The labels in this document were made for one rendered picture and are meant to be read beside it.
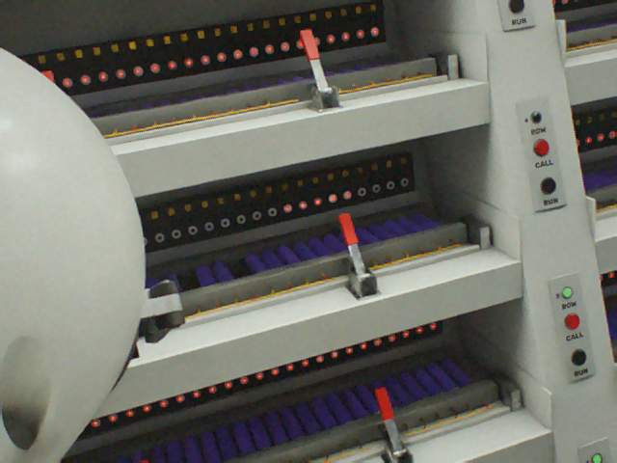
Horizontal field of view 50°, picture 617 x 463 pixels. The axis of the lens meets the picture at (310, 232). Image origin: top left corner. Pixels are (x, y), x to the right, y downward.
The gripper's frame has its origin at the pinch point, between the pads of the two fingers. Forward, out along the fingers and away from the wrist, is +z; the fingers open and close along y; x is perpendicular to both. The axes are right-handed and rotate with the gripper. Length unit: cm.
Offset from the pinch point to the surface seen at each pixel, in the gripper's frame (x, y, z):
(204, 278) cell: 6.1, 10.8, 26.1
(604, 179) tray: 6, 66, 27
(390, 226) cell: 7.2, 35.2, 28.1
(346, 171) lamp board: 15.6, 31.8, 28.8
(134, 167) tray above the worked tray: 16.3, 5.9, 12.1
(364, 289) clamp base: -0.3, 26.6, 18.5
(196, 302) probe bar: 3.3, 9.0, 22.0
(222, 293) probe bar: 3.5, 11.9, 21.9
